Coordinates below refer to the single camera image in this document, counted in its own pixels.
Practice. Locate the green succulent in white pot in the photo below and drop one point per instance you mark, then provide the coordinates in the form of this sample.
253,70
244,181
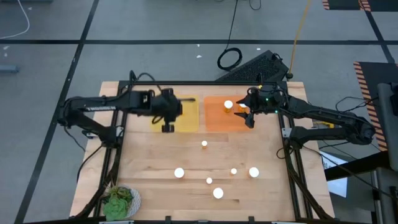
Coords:
116,208

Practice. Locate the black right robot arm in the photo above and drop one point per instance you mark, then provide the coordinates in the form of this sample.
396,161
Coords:
326,115

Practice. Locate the black aluminium table frame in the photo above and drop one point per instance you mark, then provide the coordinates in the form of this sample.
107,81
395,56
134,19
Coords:
202,83

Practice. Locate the black beam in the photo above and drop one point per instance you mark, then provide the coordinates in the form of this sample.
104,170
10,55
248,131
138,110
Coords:
357,166

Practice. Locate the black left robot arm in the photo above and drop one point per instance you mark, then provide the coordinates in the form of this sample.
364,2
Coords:
102,104

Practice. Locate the silver metal bracket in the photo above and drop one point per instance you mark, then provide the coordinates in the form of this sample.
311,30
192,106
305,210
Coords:
89,135
286,132

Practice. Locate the translucent yellow plastic bin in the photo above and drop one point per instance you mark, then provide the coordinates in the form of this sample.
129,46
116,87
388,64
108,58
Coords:
189,118

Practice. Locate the small amber pill bottle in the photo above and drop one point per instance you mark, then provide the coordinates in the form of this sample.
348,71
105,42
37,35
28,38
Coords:
204,143

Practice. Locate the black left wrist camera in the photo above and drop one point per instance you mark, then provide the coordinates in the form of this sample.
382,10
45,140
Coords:
171,105

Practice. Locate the white ball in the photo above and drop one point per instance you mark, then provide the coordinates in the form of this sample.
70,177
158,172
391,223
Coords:
254,172
179,172

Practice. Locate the small ball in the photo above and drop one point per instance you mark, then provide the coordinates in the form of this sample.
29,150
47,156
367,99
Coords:
234,171
209,180

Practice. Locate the translucent orange plastic bin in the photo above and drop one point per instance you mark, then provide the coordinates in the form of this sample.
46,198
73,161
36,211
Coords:
217,118

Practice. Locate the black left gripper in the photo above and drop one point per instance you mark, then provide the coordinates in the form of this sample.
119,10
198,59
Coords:
168,127

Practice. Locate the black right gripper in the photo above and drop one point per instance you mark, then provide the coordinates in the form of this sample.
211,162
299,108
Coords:
267,99

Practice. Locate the white board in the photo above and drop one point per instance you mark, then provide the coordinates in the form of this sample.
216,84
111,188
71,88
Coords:
339,186

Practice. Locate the black hazard-striped floor mat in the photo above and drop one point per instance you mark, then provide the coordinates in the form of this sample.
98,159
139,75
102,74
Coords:
373,74
382,4
342,3

